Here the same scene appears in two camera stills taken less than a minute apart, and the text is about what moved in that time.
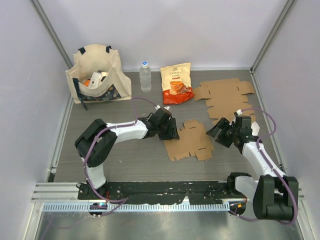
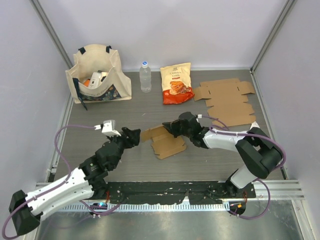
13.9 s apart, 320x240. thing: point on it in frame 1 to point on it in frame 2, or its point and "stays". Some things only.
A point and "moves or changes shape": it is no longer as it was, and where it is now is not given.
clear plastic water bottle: x=145 y=73 stays
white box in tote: x=96 y=78 stays
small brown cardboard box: x=192 y=138 moves or changes shape
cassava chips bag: x=177 y=83 stays
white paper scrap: x=255 y=128 stays
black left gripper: x=172 y=134 to x=133 y=138
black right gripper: x=224 y=124 to x=172 y=128
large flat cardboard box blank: x=226 y=97 stays
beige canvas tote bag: x=90 y=58 stays
